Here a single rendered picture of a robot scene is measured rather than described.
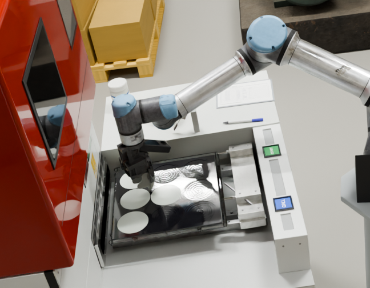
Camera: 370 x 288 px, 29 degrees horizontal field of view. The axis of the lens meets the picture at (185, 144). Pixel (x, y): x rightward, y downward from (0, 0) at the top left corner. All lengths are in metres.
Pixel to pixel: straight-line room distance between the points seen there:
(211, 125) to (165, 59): 2.47
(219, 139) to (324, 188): 1.26
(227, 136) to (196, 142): 0.11
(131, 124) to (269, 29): 0.50
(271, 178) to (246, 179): 0.15
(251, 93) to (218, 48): 2.33
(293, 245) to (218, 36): 3.18
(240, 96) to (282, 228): 0.71
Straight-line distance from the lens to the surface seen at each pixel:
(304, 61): 2.18
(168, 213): 2.28
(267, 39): 2.15
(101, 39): 4.72
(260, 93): 2.62
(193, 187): 2.35
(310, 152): 3.88
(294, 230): 2.06
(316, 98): 4.29
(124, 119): 2.16
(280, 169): 2.27
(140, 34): 4.66
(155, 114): 2.15
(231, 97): 2.62
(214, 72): 2.30
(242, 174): 2.40
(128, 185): 2.43
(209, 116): 2.55
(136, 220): 2.28
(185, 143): 2.48
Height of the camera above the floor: 2.39
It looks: 36 degrees down
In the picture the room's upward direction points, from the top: 12 degrees counter-clockwise
